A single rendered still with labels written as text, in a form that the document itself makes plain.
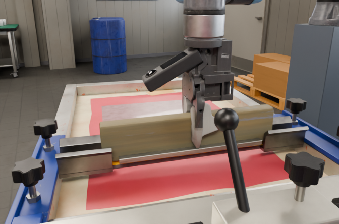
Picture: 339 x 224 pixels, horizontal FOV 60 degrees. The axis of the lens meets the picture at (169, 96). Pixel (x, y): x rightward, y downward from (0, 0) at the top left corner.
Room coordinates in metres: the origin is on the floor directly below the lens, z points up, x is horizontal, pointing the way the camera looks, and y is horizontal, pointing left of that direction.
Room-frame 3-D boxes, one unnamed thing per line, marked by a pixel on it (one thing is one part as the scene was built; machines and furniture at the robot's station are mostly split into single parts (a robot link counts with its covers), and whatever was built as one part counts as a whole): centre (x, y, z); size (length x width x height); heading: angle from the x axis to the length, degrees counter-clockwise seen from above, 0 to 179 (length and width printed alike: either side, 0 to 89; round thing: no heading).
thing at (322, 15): (1.17, -0.62, 1.25); 0.15 x 0.15 x 0.10
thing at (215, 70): (0.55, -0.07, 1.16); 0.09 x 0.08 x 0.12; 104
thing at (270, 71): (4.15, -1.58, 0.25); 1.32 x 0.90 x 0.49; 24
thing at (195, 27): (0.56, -0.06, 1.24); 0.08 x 0.08 x 0.05
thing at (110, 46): (6.07, 1.24, 0.50); 1.36 x 0.84 x 1.00; 24
